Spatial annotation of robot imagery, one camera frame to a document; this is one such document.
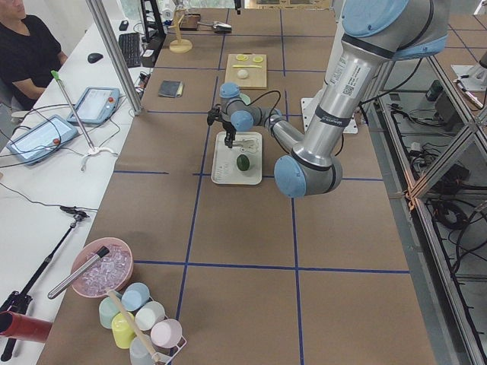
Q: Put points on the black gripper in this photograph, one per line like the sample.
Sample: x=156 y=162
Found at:
x=228 y=130

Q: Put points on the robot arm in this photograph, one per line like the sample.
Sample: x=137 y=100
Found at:
x=375 y=32

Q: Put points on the mint green bowl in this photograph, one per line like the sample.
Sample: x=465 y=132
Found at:
x=245 y=98

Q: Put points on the pink bowl with ice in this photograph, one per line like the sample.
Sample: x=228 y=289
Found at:
x=111 y=272

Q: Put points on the green lime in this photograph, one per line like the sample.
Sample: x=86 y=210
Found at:
x=243 y=162

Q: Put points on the white bear tray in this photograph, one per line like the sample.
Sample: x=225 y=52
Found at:
x=224 y=167

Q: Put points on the wooden cutting board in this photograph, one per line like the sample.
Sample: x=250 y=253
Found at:
x=248 y=71

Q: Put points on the yellow plastic knife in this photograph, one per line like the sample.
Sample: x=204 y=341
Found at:
x=246 y=66

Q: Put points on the wooden banana stand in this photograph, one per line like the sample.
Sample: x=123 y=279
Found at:
x=179 y=45

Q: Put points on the metal pole white stand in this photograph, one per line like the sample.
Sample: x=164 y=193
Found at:
x=93 y=150

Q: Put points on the blue teach pendant tablet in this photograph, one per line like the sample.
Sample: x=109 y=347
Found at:
x=97 y=104
x=43 y=140

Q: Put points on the black keyboard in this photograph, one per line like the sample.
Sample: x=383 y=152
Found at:
x=130 y=47

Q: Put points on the black computer mouse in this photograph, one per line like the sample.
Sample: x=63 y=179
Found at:
x=94 y=57

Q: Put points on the light blue cup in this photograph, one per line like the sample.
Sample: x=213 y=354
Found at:
x=135 y=296

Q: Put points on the white cup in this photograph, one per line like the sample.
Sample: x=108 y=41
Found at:
x=150 y=314

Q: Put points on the pink cup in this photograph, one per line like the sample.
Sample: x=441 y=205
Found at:
x=166 y=333

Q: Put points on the metal ice scoop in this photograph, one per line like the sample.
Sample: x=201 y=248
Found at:
x=58 y=289

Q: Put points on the pale green cup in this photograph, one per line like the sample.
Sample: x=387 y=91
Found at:
x=107 y=310

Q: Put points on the yellow cup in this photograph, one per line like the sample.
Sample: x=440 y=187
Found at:
x=123 y=333

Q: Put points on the seated person black shirt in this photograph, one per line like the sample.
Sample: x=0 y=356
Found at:
x=29 y=53

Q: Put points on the grey cup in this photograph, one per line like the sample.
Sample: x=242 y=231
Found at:
x=138 y=353

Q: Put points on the black tripod stick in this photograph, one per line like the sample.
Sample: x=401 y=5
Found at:
x=18 y=301

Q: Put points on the red cylinder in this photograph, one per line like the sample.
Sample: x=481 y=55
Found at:
x=22 y=327

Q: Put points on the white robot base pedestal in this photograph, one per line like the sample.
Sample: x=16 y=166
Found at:
x=308 y=106

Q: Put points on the aluminium frame post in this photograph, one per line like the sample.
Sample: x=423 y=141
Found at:
x=108 y=36

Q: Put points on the white wire cup rack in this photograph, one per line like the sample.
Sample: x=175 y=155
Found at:
x=169 y=354

